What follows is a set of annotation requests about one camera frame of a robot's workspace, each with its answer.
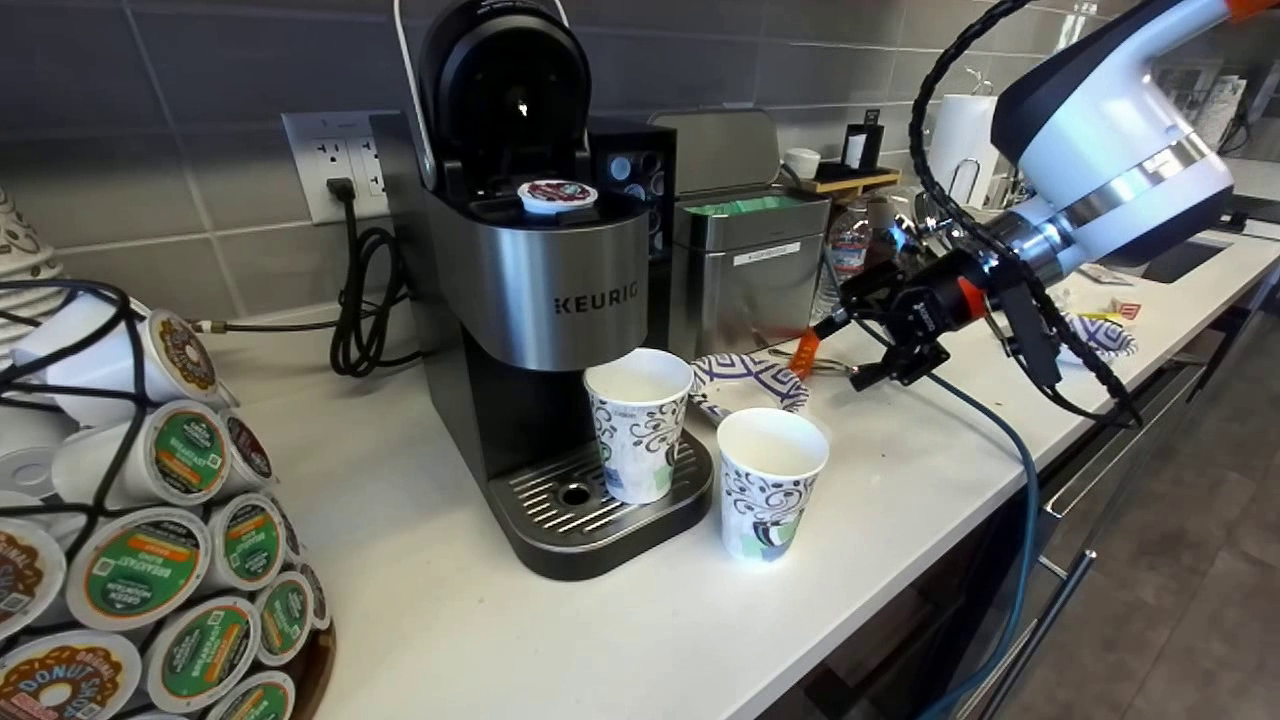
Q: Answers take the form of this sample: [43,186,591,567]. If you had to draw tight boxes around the patterned plate with grounds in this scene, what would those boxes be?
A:
[1074,311,1133,358]

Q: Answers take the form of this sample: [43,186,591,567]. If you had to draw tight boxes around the blue cable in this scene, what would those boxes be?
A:
[917,362,1043,720]

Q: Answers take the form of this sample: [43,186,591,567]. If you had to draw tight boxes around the black power cord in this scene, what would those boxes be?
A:
[197,175,431,381]

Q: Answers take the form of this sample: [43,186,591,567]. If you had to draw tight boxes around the wall outlet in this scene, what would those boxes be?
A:
[280,113,390,223]

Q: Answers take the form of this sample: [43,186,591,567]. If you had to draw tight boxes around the paper cup on drip tray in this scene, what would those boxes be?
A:
[583,349,692,504]

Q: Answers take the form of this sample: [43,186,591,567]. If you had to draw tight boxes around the K-cup pod in machine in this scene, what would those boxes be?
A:
[515,179,600,215]

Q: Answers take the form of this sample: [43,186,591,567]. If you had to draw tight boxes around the Keurig coffee machine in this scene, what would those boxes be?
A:
[391,0,712,579]

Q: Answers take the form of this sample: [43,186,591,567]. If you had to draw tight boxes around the K-cup pod carousel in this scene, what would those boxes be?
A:
[0,192,342,720]

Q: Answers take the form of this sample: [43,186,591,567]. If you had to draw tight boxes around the wooden shelf organizer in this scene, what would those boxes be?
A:
[796,171,902,194]

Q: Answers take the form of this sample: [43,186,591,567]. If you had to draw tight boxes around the paper cup on counter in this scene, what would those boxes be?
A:
[717,406,832,565]

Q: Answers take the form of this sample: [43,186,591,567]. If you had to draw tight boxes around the orange pen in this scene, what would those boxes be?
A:
[789,329,826,381]

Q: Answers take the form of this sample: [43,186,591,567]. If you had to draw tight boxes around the patterned paper bowl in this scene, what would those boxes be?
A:
[692,353,809,422]

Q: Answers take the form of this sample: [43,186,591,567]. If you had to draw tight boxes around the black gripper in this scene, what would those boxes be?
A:
[812,250,990,392]

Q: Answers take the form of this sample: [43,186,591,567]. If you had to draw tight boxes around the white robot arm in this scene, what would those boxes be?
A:
[793,0,1275,392]

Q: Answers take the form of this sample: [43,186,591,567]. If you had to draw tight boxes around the paper towel roll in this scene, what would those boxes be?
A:
[930,91,1009,206]

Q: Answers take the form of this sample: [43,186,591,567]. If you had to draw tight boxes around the silver metal canister box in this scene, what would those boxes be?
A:
[670,192,829,355]

